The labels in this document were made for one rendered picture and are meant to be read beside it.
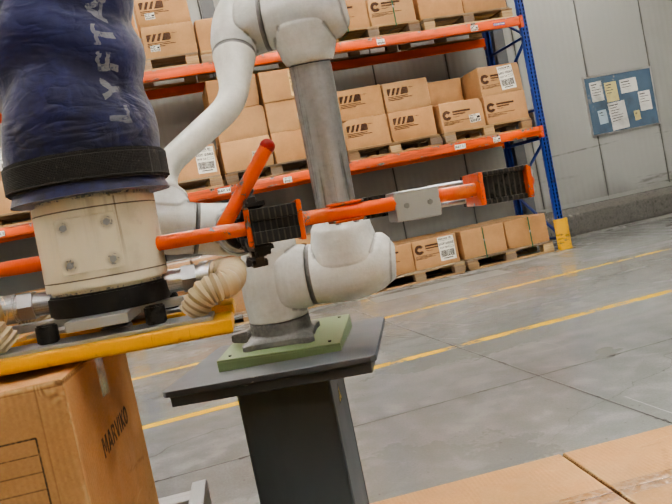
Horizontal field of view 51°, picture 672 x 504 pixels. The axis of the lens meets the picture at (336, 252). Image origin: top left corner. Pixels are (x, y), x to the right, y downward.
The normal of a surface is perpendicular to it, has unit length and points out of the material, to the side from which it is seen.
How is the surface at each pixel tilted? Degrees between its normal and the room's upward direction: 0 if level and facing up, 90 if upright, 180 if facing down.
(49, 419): 90
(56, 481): 90
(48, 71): 73
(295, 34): 104
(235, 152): 86
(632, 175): 90
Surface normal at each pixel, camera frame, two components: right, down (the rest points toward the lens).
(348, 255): 0.00, 0.14
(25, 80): -0.27, -0.14
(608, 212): 0.23, 0.01
